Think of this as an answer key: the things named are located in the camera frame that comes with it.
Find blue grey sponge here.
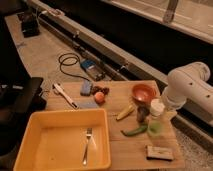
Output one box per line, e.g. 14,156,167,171
80,81,92,96

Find yellow banana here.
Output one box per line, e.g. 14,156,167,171
116,105,134,121

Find dark brown grape cluster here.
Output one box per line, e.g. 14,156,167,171
91,86,110,95

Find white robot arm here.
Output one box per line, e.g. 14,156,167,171
161,62,213,127

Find brown rectangular box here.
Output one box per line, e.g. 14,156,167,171
146,146,174,161

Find black cable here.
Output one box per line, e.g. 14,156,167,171
58,52,92,83

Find small dark metal can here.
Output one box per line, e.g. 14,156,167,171
137,107,149,122

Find green chili pepper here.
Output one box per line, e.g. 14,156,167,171
120,125,148,137

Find blue electronic device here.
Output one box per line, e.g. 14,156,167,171
80,59,105,81

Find red bowl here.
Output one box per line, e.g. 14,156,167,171
132,84,156,103

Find black box device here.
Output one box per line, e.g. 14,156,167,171
21,14,40,37

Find clear bottle green liquid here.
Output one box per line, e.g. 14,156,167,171
148,98,165,137

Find orange red apple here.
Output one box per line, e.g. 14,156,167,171
94,92,105,104

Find black chair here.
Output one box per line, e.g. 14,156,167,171
0,76,48,158

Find long metal rail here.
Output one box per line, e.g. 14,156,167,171
27,0,213,136

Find silver metal fork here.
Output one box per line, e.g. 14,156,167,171
82,128,92,166

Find yellow plastic tray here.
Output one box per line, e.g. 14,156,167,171
13,109,111,171

